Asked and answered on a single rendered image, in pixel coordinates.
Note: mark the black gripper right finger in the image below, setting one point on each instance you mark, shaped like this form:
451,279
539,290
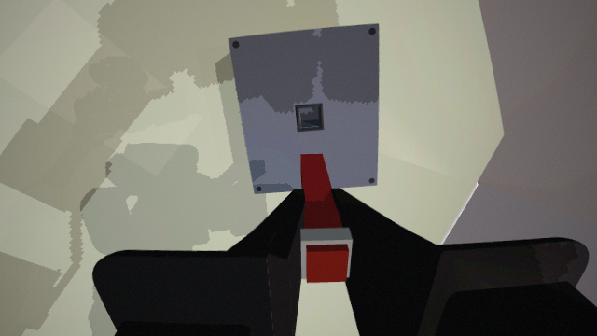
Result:
400,282

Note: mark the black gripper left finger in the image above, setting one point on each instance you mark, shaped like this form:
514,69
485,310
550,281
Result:
254,283

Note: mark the grey rectangular panel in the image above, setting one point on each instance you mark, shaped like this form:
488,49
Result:
309,92

